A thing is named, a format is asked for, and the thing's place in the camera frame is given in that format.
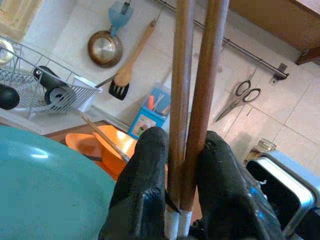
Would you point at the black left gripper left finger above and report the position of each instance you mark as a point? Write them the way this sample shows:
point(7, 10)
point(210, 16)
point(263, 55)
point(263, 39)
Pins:
point(140, 190)

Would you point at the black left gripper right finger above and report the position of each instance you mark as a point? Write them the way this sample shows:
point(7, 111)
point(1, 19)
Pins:
point(222, 190)

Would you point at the brown wooden chopstick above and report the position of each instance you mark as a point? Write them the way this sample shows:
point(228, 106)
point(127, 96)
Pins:
point(207, 75)
point(105, 138)
point(181, 75)

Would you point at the orange plastic bowl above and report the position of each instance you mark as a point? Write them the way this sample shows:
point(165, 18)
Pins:
point(80, 145)
point(117, 136)

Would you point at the glass jar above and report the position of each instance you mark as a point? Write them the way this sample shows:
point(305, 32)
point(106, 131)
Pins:
point(262, 147)

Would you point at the blue box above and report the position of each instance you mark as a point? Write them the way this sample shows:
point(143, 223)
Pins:
point(142, 122)

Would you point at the silver toaster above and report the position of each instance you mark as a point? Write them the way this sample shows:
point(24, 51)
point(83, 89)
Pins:
point(287, 160)

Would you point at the teal plate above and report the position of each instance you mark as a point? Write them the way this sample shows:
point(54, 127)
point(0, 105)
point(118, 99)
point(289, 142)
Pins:
point(50, 187)

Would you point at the black slotted spatula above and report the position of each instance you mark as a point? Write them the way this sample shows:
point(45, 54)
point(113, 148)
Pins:
point(120, 91)

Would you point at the white slatted cutlery holder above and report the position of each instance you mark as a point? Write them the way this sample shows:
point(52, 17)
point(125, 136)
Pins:
point(86, 100)

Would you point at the white drip tray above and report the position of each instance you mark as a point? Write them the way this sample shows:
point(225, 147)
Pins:
point(50, 122)

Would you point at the wooden spatula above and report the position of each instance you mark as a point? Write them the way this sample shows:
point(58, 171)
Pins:
point(125, 73)

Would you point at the black cylinder with silver knob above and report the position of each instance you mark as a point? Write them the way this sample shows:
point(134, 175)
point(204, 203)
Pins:
point(50, 80)

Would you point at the brown wooden cabinet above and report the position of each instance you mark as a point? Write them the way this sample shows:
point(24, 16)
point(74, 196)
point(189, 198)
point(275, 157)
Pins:
point(275, 20)

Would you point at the cream mug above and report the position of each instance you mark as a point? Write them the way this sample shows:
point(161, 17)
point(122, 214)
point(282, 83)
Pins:
point(7, 60)

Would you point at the metal wall rail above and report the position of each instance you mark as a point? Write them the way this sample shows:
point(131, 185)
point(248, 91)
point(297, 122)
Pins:
point(250, 53)

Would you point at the beige wooden window frame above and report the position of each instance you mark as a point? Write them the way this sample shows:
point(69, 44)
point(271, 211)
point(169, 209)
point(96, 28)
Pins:
point(12, 17)

